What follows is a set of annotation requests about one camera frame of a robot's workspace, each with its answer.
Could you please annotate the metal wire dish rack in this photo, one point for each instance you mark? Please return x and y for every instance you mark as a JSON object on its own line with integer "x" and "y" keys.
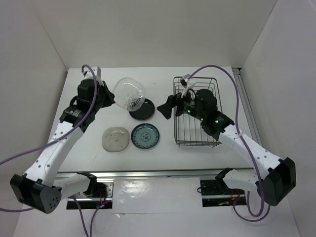
{"x": 187, "y": 129}

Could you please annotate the black round plate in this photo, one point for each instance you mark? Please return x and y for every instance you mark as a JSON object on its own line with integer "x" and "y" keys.
{"x": 145, "y": 112}

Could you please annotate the frosted square glass plate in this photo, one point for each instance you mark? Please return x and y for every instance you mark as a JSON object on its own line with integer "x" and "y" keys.
{"x": 115, "y": 139}

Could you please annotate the clear textured glass plate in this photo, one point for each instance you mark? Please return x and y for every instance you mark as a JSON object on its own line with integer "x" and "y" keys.
{"x": 129, "y": 94}

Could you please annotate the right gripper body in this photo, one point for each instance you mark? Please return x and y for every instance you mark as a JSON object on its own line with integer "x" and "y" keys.
{"x": 184, "y": 99}

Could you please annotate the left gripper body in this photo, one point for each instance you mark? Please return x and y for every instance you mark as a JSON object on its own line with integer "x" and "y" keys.
{"x": 101, "y": 95}

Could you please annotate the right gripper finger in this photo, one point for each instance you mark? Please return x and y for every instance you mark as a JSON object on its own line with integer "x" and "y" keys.
{"x": 166, "y": 108}
{"x": 181, "y": 109}

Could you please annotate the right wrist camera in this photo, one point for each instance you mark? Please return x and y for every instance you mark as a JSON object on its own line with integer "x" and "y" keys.
{"x": 188, "y": 83}

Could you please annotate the blue patterned round plate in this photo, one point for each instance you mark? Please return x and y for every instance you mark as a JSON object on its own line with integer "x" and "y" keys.
{"x": 145, "y": 136}

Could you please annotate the front aluminium rail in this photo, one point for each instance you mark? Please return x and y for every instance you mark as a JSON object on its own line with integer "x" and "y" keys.
{"x": 157, "y": 173}

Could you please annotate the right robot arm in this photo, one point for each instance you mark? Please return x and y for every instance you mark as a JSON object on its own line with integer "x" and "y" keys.
{"x": 274, "y": 177}

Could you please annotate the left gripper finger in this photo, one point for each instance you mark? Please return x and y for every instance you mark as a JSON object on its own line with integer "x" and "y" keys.
{"x": 107, "y": 99}
{"x": 106, "y": 92}

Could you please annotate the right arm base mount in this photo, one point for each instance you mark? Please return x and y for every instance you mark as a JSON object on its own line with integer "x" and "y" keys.
{"x": 214, "y": 196}

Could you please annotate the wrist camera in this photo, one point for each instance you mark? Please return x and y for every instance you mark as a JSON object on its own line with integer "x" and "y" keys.
{"x": 88, "y": 74}
{"x": 188, "y": 83}

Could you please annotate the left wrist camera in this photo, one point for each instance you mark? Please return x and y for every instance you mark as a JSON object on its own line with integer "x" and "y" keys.
{"x": 88, "y": 74}

